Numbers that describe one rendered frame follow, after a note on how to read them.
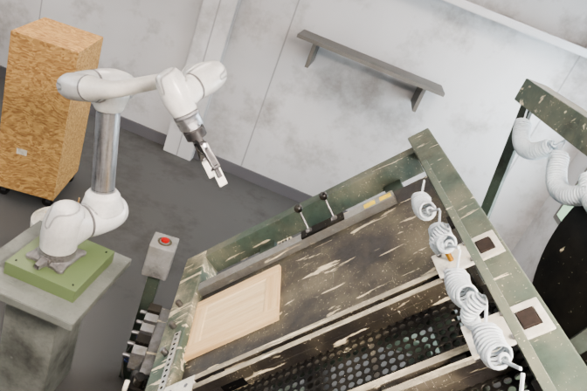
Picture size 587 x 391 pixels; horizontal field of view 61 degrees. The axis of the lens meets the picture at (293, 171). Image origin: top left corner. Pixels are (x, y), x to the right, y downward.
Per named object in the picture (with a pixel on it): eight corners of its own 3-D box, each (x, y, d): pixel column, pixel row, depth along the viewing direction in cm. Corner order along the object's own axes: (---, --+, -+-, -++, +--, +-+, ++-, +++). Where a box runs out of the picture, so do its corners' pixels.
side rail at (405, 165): (219, 264, 251) (206, 249, 247) (421, 166, 226) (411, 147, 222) (217, 272, 245) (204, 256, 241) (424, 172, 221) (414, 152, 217)
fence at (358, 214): (203, 289, 226) (199, 283, 224) (396, 197, 205) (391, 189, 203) (202, 296, 221) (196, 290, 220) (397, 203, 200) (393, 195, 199)
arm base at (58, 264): (17, 261, 211) (18, 250, 208) (52, 236, 231) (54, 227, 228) (54, 280, 209) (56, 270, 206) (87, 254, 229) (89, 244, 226)
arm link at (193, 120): (176, 120, 165) (183, 136, 167) (200, 108, 167) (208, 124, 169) (170, 117, 173) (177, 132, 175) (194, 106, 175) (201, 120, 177)
